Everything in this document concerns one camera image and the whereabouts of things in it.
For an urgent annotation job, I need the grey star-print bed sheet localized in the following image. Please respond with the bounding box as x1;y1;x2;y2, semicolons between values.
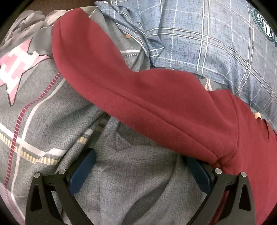
1;10;206;224

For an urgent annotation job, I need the red sweater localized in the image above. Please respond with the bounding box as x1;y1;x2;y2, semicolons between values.
52;8;276;224

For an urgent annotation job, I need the blue plaid pillow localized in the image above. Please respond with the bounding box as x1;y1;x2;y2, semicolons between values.
96;1;276;128

